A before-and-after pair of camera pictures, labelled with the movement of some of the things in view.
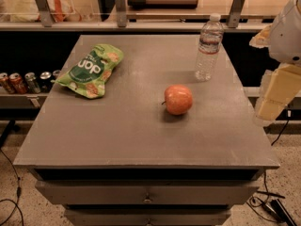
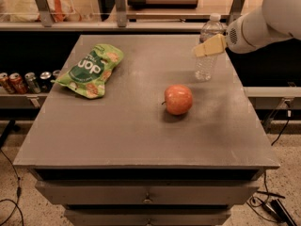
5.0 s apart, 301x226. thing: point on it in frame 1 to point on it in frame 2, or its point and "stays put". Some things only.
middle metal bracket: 120,5 stays put
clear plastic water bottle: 211,40 stays put
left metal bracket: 42,5 stays put
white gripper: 286,38 to 233,39
